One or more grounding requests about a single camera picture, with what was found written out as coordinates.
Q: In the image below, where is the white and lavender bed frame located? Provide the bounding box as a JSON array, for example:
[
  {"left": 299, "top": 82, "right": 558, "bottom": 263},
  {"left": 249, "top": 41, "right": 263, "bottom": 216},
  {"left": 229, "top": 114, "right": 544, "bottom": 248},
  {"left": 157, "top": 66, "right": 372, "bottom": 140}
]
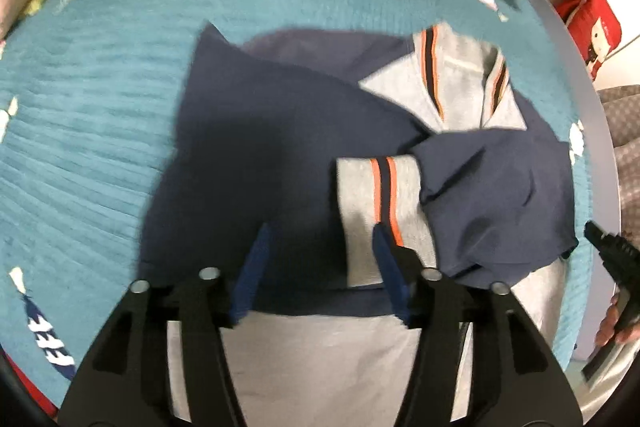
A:
[{"left": 505, "top": 0, "right": 623, "bottom": 408}]

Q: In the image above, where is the person's right hand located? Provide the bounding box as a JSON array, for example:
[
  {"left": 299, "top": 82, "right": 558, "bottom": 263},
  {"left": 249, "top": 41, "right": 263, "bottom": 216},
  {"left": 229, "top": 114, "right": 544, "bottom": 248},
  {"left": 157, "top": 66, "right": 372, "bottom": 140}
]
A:
[{"left": 595, "top": 296, "right": 640, "bottom": 348}]

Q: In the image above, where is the grey and navy jacket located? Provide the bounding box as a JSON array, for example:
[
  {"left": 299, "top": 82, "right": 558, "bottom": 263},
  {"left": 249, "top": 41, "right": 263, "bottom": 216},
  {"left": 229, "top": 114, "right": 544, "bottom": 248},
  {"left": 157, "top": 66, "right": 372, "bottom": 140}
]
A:
[{"left": 137, "top": 21, "right": 581, "bottom": 427}]

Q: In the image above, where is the red cloth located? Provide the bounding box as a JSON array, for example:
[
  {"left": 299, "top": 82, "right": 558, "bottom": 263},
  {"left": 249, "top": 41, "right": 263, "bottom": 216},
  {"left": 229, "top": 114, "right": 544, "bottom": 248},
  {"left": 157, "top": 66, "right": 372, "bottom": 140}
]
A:
[{"left": 5, "top": 351, "right": 58, "bottom": 418}]

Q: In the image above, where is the teal printed bed blanket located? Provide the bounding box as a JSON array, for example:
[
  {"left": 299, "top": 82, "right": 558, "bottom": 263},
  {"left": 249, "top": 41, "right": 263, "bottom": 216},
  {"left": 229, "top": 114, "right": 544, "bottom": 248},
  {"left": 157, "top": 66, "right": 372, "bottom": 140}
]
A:
[{"left": 0, "top": 0, "right": 596, "bottom": 383}]

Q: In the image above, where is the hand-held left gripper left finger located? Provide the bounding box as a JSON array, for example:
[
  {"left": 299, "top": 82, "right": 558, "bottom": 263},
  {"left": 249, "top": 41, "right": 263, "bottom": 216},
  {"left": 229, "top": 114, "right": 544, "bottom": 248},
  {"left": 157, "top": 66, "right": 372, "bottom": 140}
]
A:
[{"left": 57, "top": 222, "right": 273, "bottom": 427}]

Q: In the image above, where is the red gift bag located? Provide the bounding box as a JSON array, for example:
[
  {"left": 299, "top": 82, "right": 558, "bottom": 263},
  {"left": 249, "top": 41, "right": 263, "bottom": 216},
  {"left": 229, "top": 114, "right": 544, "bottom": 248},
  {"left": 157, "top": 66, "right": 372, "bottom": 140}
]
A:
[{"left": 555, "top": 0, "right": 622, "bottom": 80}]

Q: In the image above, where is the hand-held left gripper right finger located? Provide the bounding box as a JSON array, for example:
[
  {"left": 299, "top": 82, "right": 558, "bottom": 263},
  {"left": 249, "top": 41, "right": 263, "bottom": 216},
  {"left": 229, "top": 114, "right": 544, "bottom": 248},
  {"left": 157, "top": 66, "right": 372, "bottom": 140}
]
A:
[{"left": 372, "top": 224, "right": 583, "bottom": 427}]

